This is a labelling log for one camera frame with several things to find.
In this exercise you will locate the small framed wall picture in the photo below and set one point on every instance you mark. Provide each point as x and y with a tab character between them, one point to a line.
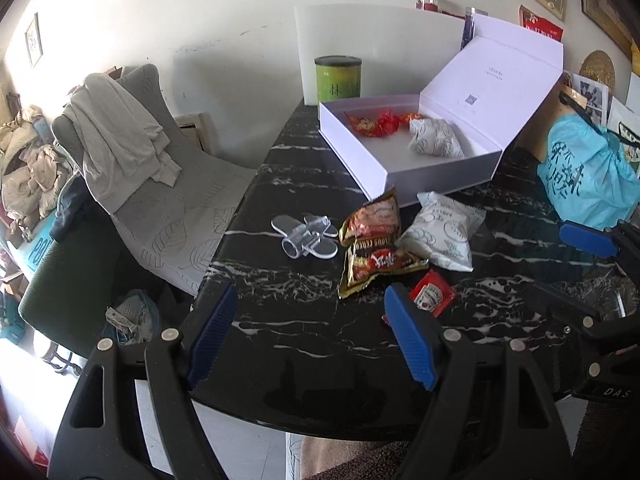
34	40

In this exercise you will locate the white patterned snack packet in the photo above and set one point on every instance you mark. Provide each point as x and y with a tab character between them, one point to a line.
435	137
442	232

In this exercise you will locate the red dried berry packet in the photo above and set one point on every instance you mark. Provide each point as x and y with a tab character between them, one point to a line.
542	27

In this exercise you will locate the photo prints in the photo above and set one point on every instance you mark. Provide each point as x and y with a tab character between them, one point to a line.
592	97

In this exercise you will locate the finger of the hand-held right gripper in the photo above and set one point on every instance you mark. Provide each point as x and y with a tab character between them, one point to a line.
587	240
565	305

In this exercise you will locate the clear miniature slipper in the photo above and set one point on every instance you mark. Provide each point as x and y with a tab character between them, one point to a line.
300	222
310	247

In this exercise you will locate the white gift box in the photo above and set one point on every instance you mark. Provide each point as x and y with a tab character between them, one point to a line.
400	160

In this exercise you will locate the large framed wall picture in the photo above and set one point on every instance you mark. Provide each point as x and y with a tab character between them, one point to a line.
600	0

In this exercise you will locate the green tea canister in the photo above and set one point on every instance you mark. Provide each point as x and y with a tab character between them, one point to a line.
337	82

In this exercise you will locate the dark jacket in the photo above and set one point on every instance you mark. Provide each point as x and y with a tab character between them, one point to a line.
72	207

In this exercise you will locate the light blue printed sign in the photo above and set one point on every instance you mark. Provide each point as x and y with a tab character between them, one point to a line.
37	250

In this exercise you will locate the dark green chair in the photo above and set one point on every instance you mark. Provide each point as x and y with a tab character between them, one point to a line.
85	280

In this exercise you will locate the small waste basket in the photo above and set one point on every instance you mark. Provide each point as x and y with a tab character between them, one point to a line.
132	315

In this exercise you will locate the grey sweater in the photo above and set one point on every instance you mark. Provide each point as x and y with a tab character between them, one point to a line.
115	135

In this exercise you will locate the light blue plastic bag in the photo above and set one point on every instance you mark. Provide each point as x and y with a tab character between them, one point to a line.
585	175

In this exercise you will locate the red ketchup sachet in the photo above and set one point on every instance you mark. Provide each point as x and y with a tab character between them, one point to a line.
431	294

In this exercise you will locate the round woven wall plate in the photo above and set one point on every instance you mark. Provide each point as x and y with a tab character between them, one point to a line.
597	70

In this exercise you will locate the brown paper bag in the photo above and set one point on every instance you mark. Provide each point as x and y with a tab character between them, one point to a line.
545	120

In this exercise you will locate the grey padded chair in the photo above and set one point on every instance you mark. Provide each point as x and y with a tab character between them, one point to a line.
200	195

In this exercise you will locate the small red gold candy packet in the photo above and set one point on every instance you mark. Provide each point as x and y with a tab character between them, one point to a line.
362	124

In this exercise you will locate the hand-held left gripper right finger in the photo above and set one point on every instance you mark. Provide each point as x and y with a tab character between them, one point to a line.
412	335

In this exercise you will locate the brown red snack packet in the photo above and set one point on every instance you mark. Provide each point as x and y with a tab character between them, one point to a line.
375	267
372	217

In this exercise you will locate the clear jar red contents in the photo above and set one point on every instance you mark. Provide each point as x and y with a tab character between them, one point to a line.
426	1

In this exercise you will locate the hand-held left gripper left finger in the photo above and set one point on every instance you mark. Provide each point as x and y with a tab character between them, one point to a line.
212	335

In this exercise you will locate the pile of beige clothes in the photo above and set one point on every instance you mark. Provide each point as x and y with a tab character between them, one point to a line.
30	180

